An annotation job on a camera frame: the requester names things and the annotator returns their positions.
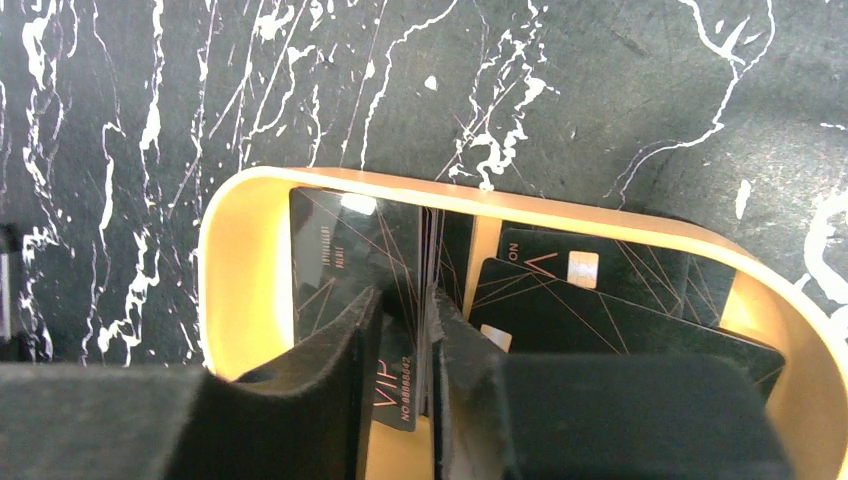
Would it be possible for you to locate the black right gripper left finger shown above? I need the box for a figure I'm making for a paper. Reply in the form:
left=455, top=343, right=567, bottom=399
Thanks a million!
left=1, top=288, right=382, bottom=479

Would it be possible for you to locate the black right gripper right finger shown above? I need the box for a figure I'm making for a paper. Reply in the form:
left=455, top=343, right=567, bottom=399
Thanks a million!
left=425, top=287, right=792, bottom=479

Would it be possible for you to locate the black vip card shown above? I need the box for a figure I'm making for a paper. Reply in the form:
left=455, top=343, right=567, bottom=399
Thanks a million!
left=289, top=187, right=421, bottom=432
left=497, top=227, right=736, bottom=327
left=468, top=258, right=786, bottom=397

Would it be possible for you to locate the tan oval tray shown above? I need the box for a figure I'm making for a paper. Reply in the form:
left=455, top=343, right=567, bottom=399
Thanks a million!
left=198, top=166, right=847, bottom=479

